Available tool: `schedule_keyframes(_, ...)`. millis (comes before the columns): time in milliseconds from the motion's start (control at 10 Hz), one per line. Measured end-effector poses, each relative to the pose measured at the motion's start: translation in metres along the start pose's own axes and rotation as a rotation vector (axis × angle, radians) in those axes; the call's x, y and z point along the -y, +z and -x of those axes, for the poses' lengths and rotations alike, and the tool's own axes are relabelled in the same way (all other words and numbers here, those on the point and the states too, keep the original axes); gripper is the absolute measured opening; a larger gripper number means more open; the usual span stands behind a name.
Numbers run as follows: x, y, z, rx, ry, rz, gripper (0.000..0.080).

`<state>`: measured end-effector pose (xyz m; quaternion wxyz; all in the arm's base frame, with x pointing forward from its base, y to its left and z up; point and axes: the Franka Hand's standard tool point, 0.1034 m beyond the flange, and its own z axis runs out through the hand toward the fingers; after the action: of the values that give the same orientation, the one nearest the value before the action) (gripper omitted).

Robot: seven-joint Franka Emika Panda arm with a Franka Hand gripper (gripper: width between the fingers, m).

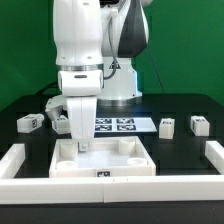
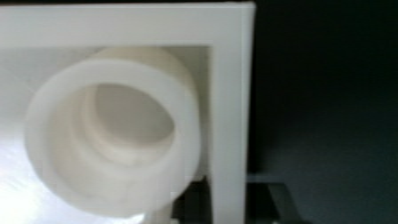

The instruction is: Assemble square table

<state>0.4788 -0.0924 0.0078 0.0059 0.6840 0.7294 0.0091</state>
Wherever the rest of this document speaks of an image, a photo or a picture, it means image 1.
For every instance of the white U-shaped fence wall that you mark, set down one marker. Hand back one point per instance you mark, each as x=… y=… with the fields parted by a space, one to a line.
x=101 y=190

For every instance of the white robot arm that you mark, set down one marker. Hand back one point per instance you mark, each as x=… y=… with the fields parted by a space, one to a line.
x=95 y=42

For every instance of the white square table top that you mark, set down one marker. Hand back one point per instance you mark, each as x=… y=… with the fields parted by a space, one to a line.
x=104 y=157

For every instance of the white fiducial marker sheet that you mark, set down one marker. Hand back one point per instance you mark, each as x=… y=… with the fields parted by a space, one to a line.
x=129 y=124

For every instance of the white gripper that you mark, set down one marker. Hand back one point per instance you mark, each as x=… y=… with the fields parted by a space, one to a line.
x=81 y=89

